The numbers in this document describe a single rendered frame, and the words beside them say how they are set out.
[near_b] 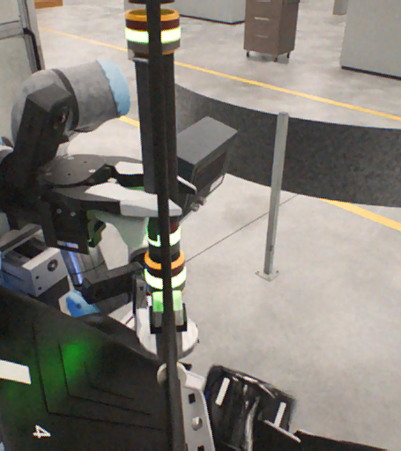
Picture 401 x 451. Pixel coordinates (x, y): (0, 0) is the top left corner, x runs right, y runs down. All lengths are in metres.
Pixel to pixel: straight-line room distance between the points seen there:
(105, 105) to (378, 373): 1.83
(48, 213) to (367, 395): 1.94
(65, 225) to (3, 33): 2.20
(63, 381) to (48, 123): 0.23
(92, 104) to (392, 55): 6.12
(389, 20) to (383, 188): 4.59
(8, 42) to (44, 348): 2.32
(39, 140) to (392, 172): 2.06
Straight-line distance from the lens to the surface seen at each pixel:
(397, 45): 6.83
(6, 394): 0.39
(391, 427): 2.22
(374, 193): 2.44
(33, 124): 0.47
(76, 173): 0.49
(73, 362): 0.45
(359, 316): 2.63
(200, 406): 0.59
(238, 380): 0.59
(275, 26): 7.30
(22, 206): 0.55
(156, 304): 0.49
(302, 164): 2.40
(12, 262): 1.33
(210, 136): 1.30
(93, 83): 0.93
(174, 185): 0.45
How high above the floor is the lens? 1.72
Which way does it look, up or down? 32 degrees down
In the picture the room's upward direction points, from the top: straight up
